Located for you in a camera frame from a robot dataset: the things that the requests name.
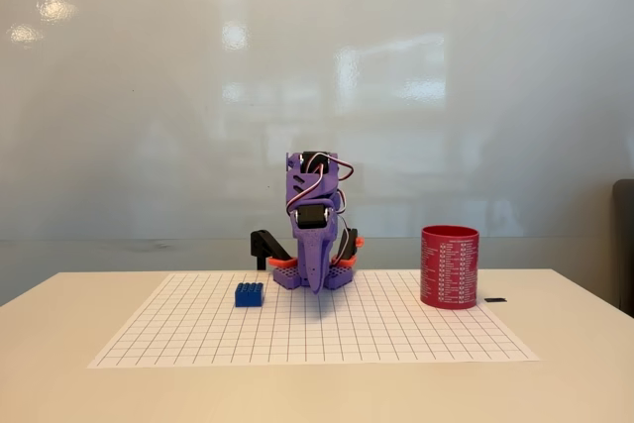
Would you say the white red black servo cable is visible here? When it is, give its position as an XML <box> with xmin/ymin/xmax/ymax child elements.
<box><xmin>283</xmin><ymin>152</ymin><xmax>356</xmax><ymax>227</ymax></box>

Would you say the red cup with white print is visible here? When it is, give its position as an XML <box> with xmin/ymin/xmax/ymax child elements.
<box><xmin>419</xmin><ymin>225</ymin><xmax>480</xmax><ymax>312</ymax></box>

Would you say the blue toy brick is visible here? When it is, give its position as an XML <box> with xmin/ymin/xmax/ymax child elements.
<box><xmin>234</xmin><ymin>281</ymin><xmax>265</xmax><ymax>309</ymax></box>

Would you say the white grid paper sheet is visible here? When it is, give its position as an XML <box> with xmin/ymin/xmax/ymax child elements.
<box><xmin>86</xmin><ymin>270</ymin><xmax>542</xmax><ymax>370</ymax></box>

